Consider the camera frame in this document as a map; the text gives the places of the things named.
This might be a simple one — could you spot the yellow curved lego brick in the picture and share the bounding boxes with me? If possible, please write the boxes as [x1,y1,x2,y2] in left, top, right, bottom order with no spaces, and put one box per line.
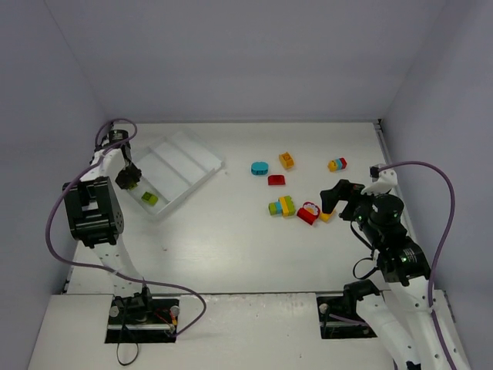
[319,210,337,223]

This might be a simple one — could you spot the green lego brick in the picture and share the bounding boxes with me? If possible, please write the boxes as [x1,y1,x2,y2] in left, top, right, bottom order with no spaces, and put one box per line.
[141,192,159,207]

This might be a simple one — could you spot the red curved lego brick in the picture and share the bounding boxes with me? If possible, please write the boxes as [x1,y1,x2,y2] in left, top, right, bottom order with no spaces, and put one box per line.
[267,174,286,186]

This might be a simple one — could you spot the blue oval lego brick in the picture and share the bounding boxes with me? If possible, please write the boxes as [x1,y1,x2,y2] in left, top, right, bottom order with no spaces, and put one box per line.
[250,161,269,176]

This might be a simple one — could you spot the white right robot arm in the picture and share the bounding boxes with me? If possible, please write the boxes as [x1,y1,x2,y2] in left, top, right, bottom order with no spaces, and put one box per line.
[320,180,469,369]

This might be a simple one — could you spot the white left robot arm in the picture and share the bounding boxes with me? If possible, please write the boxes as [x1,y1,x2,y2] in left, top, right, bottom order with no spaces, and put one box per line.
[63,129,152,313]

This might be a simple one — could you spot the red flower lego brick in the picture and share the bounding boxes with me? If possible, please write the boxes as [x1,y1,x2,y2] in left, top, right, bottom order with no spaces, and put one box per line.
[297,201,321,225]

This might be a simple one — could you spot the yellow blue red lego stack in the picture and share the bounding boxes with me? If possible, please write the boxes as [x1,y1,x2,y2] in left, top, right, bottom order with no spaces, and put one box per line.
[327,157,347,173]

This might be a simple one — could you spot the clear plastic divided tray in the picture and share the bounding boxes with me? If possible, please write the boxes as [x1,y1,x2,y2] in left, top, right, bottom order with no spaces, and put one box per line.
[128,129,224,220]

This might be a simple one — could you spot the green blue yellow lego stack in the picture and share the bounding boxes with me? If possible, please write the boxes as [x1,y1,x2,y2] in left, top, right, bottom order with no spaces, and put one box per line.
[268,196,296,217]

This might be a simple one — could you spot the yellow square lego brick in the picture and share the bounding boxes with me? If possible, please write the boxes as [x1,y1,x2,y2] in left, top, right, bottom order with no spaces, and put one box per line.
[279,152,295,170]

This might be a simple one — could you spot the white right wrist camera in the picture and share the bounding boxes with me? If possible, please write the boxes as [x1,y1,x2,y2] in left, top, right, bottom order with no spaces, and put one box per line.
[361,165,397,196]

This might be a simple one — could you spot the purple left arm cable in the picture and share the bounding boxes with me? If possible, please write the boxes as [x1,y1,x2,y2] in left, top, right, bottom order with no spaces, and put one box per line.
[45,118,207,341]

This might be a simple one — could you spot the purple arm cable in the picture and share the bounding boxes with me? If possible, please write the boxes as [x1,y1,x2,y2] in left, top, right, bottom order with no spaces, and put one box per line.
[45,118,207,341]
[327,160,459,370]

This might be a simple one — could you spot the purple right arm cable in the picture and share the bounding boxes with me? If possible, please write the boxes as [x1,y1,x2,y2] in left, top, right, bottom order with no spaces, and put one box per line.
[327,160,459,370]

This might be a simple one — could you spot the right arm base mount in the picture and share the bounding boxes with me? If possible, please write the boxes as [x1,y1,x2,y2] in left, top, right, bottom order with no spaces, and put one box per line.
[317,295,377,340]

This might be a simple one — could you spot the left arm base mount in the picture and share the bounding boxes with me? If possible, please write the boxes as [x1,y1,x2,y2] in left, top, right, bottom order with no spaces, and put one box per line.
[105,298,180,344]

